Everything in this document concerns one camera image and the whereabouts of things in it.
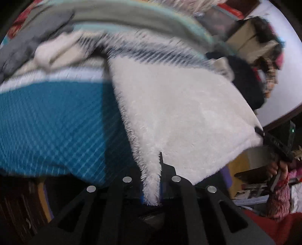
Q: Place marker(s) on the olive blanket with teal trim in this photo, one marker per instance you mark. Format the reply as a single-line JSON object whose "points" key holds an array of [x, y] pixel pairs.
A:
{"points": [[132, 18]]}

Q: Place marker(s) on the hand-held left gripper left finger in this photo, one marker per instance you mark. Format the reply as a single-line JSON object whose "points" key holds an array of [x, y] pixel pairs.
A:
{"points": [[142, 196]]}

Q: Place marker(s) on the plaid cloth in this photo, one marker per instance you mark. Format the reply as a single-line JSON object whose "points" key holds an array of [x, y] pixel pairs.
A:
{"points": [[271, 75]]}

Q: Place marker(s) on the cream cloth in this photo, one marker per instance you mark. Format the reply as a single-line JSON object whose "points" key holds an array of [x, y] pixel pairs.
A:
{"points": [[59, 53]]}

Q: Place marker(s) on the white fluffy fleece garment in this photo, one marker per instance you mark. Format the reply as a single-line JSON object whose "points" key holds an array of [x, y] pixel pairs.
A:
{"points": [[179, 113]]}

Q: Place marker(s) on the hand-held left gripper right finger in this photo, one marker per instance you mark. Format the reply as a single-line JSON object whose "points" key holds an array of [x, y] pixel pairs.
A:
{"points": [[161, 188]]}

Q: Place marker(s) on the cardboard box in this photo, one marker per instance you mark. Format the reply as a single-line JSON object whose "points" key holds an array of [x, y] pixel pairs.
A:
{"points": [[250, 37]]}

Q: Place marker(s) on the person's right hand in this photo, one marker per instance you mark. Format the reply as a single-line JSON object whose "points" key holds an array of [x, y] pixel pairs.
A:
{"points": [[276, 168]]}

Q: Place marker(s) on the teal checked blanket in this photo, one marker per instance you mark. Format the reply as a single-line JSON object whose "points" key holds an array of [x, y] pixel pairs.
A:
{"points": [[56, 127]]}

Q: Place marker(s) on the red patterned cloth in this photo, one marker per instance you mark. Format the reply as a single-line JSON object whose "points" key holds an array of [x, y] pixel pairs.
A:
{"points": [[22, 17]]}

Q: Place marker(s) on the black cloth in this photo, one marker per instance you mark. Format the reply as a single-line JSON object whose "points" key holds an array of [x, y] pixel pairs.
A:
{"points": [[246, 82]]}

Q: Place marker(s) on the person's right forearm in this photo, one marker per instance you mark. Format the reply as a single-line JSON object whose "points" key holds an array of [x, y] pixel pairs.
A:
{"points": [[279, 200]]}

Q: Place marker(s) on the grey cloth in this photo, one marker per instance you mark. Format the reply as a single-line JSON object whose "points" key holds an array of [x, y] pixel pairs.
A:
{"points": [[26, 44]]}

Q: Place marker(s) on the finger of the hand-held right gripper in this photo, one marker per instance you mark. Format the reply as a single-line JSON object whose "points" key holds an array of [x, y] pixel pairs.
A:
{"points": [[274, 142]]}

